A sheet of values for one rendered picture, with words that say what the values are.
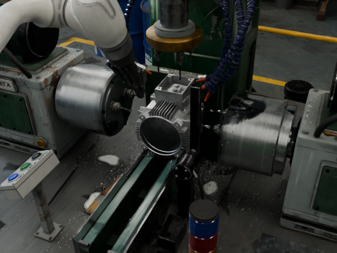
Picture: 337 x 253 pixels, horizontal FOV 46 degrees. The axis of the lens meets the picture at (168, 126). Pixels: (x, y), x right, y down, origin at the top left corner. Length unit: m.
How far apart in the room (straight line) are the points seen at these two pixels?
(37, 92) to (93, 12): 0.61
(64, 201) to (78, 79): 0.43
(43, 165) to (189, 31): 0.59
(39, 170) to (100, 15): 0.49
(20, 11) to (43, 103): 0.57
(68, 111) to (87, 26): 0.54
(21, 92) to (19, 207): 0.41
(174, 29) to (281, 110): 0.40
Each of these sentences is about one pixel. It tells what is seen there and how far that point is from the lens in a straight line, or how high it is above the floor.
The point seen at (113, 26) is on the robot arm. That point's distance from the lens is 0.97.
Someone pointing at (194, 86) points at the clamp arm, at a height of 1.25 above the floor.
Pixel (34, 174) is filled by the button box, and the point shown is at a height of 1.06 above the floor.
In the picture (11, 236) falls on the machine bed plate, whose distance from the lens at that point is 1.41.
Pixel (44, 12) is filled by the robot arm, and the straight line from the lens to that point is 1.03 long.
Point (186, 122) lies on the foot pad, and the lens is 1.30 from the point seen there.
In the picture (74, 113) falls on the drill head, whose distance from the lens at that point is 1.43.
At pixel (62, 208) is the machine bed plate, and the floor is 0.80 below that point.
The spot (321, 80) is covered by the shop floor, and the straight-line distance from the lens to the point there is 4.01.
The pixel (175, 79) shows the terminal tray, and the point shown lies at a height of 1.13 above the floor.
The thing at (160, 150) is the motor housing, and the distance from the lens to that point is 1.39.
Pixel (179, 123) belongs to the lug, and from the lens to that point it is 1.27.
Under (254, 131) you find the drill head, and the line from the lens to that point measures 1.20.
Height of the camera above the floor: 1.80
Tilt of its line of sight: 35 degrees down
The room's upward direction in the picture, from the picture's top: 2 degrees counter-clockwise
